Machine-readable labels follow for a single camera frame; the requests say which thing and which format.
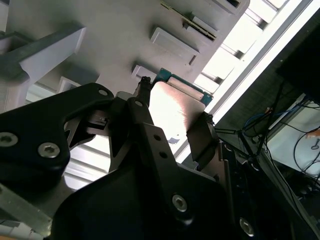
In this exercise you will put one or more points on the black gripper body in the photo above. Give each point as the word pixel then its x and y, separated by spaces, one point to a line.
pixel 112 212

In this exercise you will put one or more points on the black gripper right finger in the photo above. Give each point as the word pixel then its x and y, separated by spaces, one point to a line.
pixel 202 142

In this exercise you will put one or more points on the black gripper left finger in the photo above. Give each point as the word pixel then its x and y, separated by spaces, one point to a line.
pixel 30 130

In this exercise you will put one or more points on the silver CPU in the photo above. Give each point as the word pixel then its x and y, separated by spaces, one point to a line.
pixel 170 105

